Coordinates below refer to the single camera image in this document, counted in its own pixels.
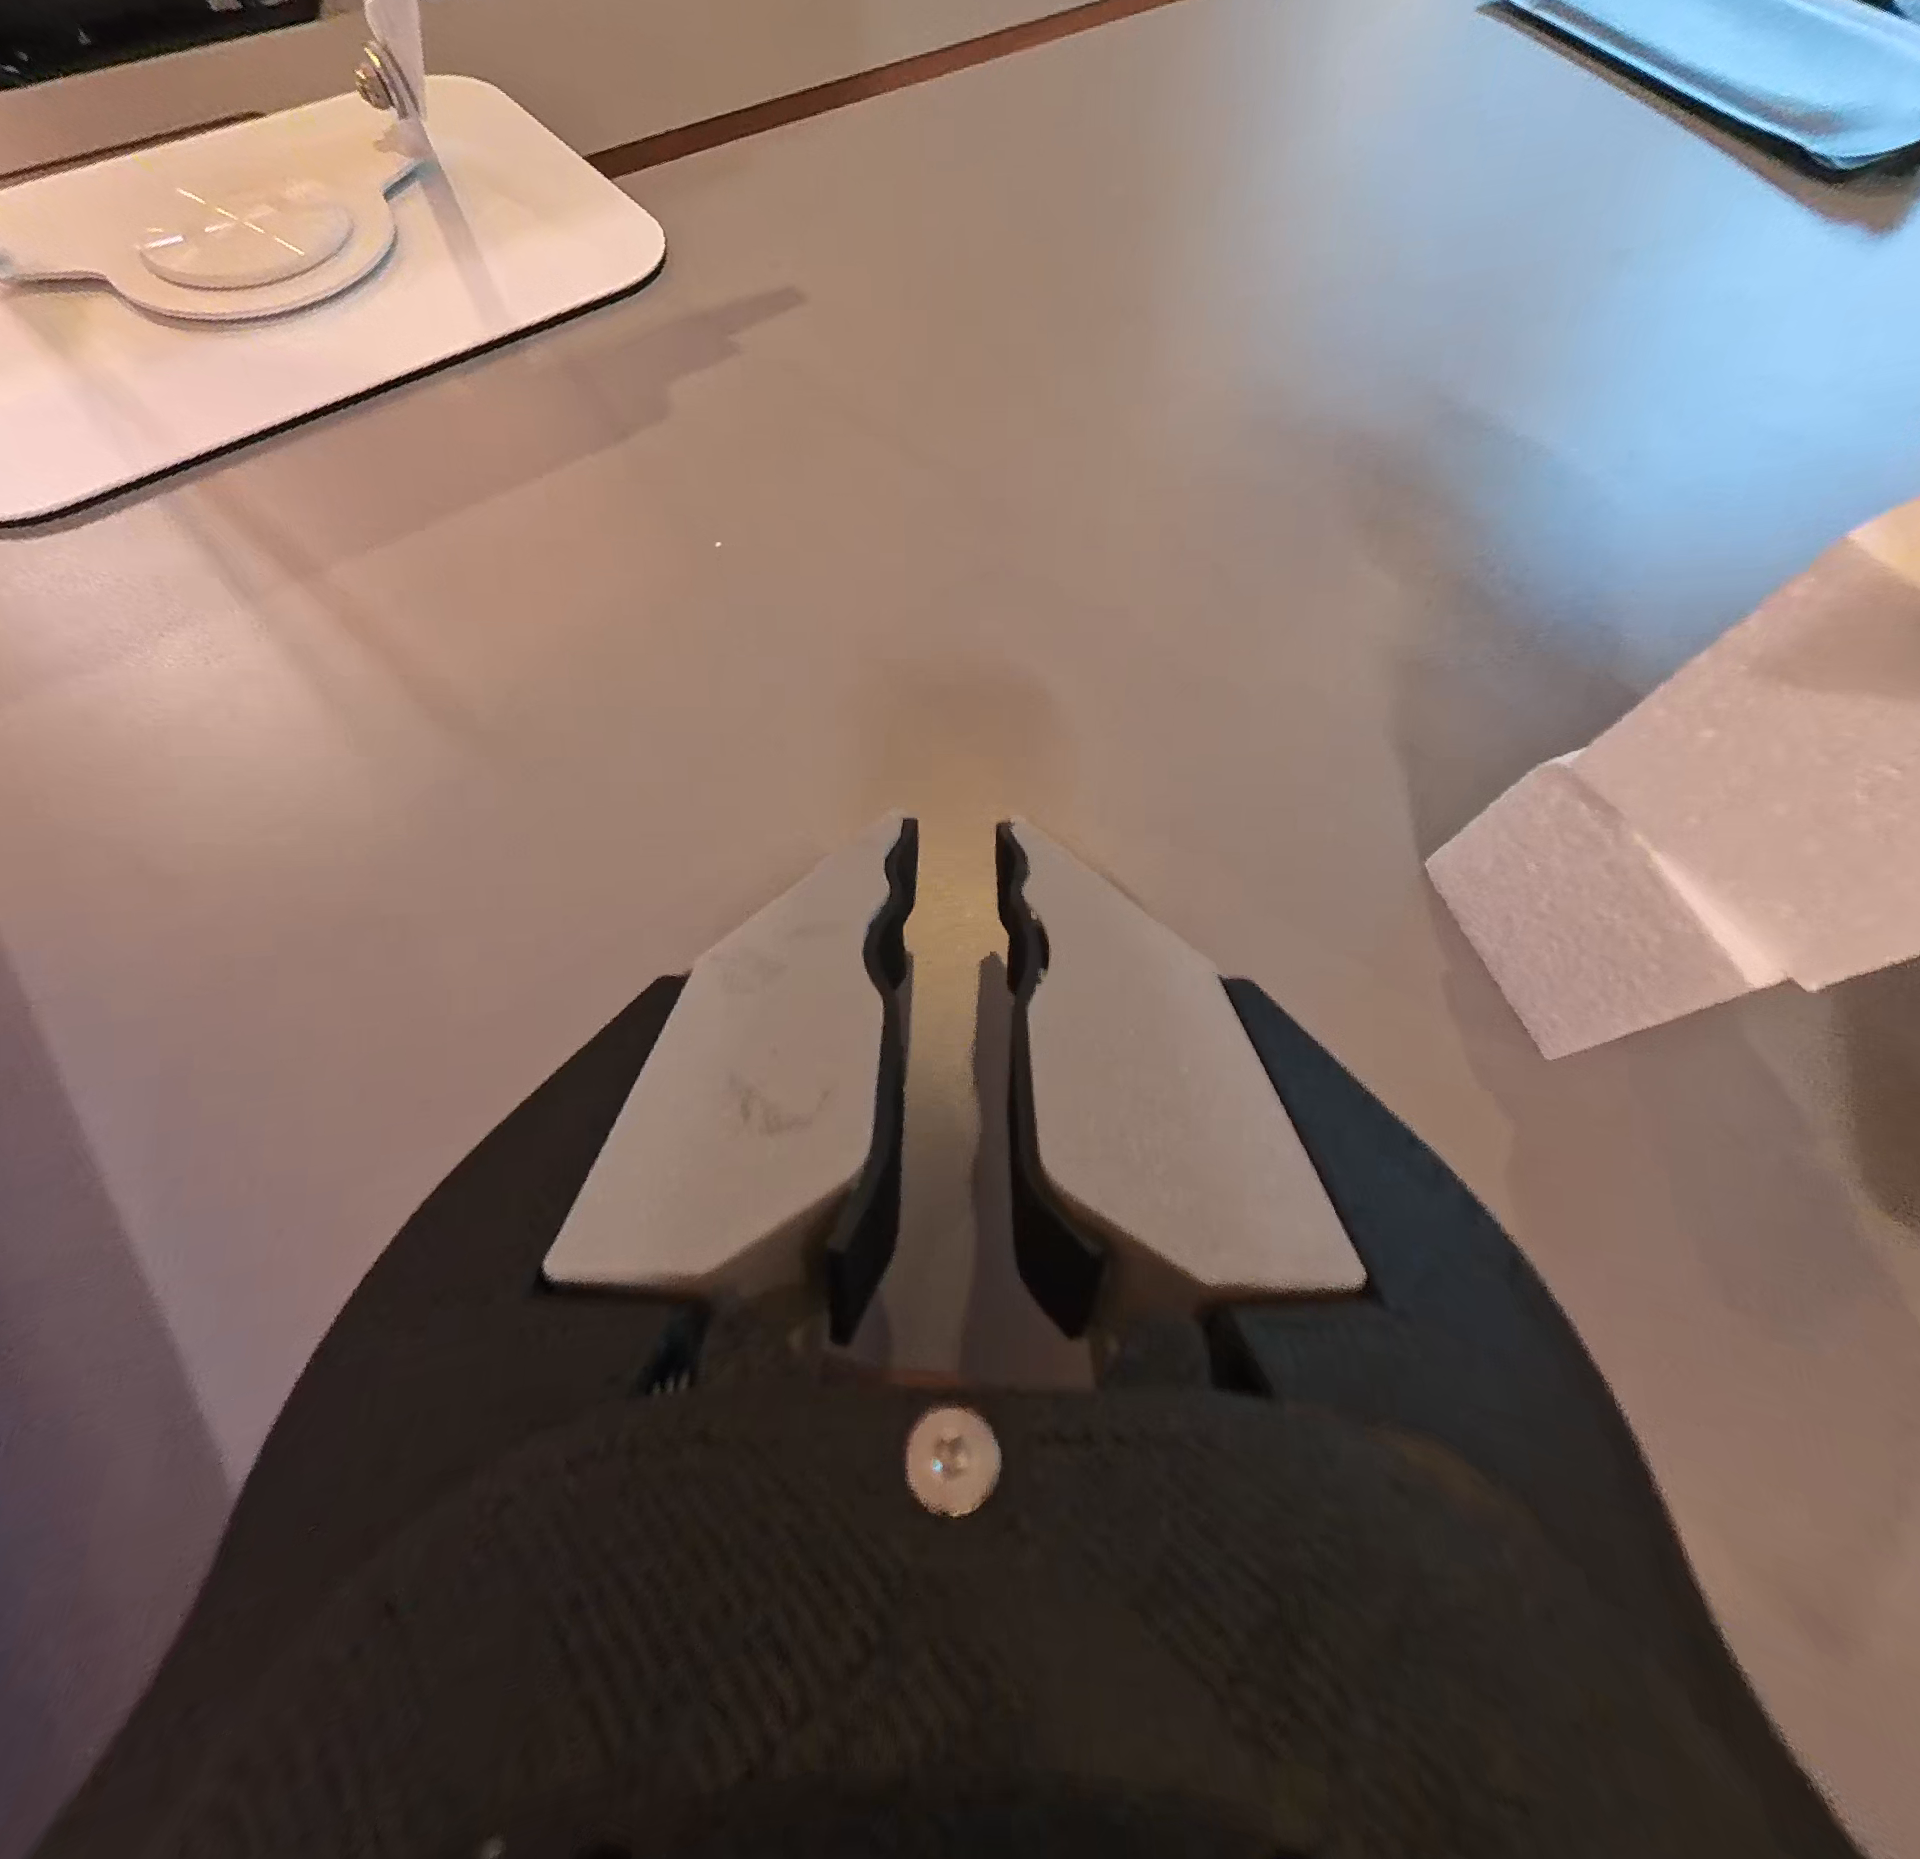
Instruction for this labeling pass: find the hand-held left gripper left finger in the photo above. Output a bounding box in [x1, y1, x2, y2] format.
[539, 817, 920, 1345]

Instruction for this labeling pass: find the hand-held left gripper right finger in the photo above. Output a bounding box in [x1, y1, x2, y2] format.
[993, 818, 1369, 1344]

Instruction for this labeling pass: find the white stand with wooden board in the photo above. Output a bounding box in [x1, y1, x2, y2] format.
[0, 0, 665, 527]

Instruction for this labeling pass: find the grey flat tray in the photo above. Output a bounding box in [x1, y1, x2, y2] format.
[1483, 0, 1920, 177]

